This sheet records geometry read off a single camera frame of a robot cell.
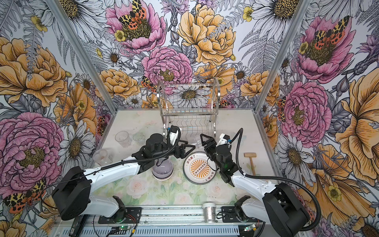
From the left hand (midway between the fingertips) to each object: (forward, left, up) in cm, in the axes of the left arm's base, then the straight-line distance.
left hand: (190, 148), depth 77 cm
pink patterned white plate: (-4, -4, -17) cm, 18 cm away
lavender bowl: (-5, +15, -15) cm, 21 cm away
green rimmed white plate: (-9, -5, -18) cm, 21 cm away
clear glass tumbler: (+18, +46, -16) cm, 52 cm away
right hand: (+5, -5, -2) cm, 7 cm away
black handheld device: (-30, +52, -16) cm, 62 cm away
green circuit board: (-31, +32, -20) cm, 49 cm away
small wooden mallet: (+4, -37, -16) cm, 41 cm away
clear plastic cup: (+5, +55, -19) cm, 59 cm away
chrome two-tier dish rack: (+52, -2, -22) cm, 56 cm away
